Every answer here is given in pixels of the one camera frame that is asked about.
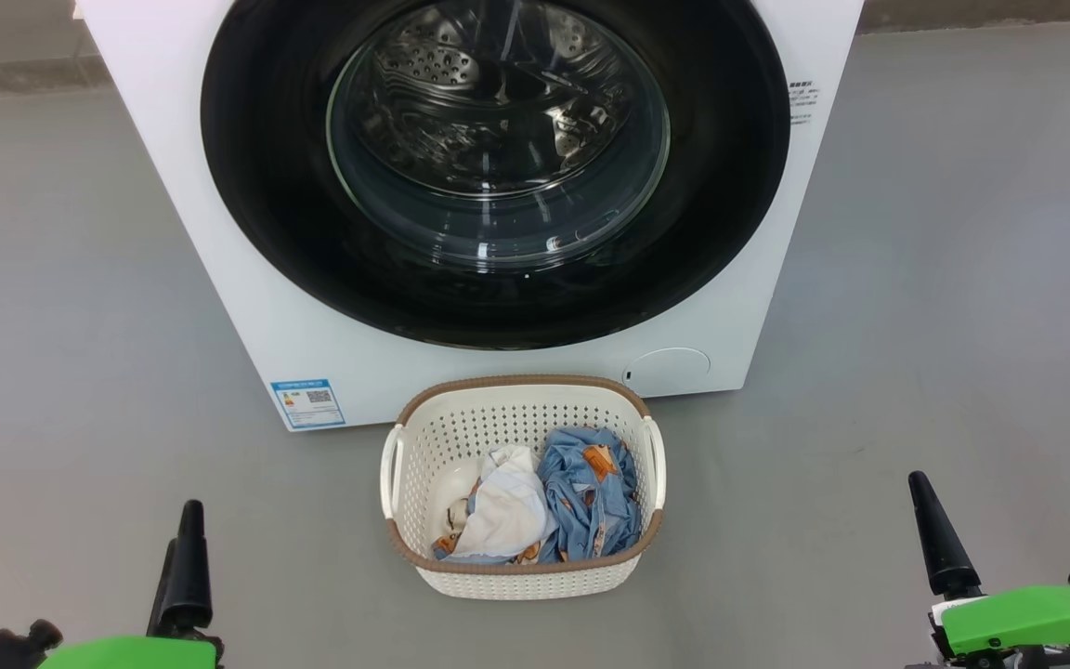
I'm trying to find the blue garment with orange print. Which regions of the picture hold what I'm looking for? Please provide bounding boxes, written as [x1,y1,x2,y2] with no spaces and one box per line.
[433,426,644,566]

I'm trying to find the cream laundry basket brown rim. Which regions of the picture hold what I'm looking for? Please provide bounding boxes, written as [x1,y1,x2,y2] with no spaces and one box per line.
[380,374,667,601]

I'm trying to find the white garment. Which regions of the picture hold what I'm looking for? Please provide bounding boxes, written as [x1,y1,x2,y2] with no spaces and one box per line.
[450,445,559,563]

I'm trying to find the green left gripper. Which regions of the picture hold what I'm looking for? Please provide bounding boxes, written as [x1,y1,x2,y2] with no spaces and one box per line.
[38,500,223,669]

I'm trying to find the white front-load washing machine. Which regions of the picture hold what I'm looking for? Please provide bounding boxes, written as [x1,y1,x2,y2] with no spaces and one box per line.
[73,0,866,433]

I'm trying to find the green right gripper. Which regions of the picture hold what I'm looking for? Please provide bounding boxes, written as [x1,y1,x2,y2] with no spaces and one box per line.
[907,471,1070,669]

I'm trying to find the blue energy label sticker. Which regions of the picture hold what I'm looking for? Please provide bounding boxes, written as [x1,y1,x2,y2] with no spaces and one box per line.
[270,378,347,431]

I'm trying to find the round white filter cover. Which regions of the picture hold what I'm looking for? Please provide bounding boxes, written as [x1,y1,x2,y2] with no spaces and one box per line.
[625,348,711,391]

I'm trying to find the black round glass washer door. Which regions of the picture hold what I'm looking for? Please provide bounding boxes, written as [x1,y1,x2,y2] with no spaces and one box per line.
[201,0,791,351]

